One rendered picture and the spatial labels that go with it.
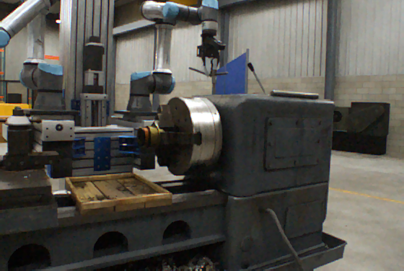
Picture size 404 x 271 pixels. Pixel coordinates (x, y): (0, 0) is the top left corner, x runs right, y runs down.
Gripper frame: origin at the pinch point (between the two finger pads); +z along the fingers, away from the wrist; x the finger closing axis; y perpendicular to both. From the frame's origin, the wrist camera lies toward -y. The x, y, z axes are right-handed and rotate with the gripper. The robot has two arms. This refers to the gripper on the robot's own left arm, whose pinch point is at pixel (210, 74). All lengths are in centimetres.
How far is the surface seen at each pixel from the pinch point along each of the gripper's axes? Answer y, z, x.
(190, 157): -25.6, 33.5, 23.6
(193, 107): -22.6, 15.6, 21.3
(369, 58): 452, -160, -898
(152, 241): -27, 62, 39
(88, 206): -30, 46, 61
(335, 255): -42, 80, -44
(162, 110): -7.9, 17.2, 27.1
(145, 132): -15.1, 25.1, 37.1
